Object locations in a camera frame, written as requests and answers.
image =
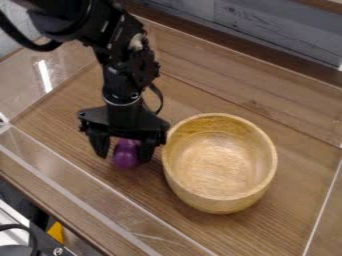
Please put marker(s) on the purple toy eggplant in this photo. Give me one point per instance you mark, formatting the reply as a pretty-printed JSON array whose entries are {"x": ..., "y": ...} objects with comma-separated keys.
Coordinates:
[{"x": 125, "y": 156}]

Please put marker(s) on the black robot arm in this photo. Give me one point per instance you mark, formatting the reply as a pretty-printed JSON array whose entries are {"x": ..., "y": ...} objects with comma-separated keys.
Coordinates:
[{"x": 104, "y": 27}]

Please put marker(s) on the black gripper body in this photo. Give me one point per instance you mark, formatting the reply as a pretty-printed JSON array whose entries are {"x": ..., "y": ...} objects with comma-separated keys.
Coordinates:
[{"x": 129, "y": 121}]

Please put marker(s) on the yellow tag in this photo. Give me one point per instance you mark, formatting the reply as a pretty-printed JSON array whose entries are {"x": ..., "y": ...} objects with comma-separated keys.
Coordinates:
[{"x": 56, "y": 232}]

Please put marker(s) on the brown wooden bowl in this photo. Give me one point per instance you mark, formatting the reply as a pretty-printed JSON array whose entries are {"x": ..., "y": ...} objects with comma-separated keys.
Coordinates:
[{"x": 219, "y": 162}]

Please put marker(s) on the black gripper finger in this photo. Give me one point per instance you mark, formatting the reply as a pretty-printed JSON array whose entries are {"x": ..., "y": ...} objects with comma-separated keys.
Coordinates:
[
  {"x": 99, "y": 140},
  {"x": 145, "y": 149}
]

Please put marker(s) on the clear acrylic tray wall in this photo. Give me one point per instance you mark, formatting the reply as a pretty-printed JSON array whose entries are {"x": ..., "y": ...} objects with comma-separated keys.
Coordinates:
[{"x": 108, "y": 219}]

